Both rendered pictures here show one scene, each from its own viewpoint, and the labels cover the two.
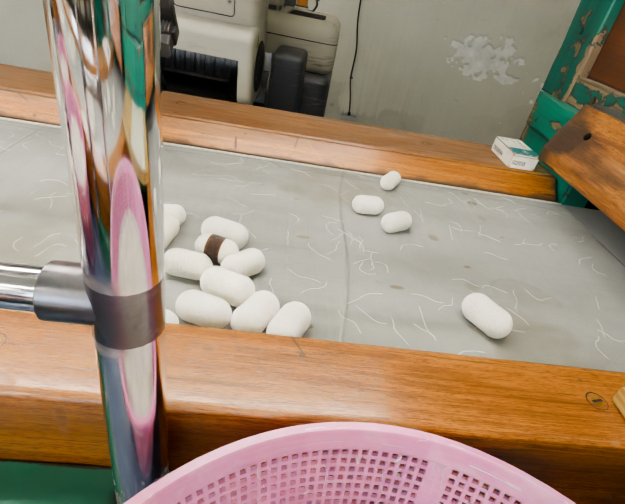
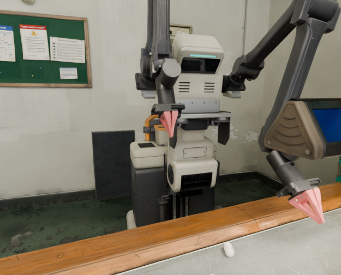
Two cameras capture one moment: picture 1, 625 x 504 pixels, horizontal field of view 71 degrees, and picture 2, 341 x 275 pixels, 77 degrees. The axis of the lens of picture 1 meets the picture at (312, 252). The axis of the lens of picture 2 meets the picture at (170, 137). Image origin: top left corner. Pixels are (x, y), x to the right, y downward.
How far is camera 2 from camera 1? 0.69 m
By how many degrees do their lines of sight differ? 26
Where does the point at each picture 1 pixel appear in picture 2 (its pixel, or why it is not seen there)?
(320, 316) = not seen: outside the picture
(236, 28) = (210, 160)
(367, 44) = not seen: hidden behind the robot
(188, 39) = (194, 169)
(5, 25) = (4, 172)
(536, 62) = (241, 129)
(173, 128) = (286, 216)
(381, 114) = not seen: hidden behind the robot
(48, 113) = (252, 228)
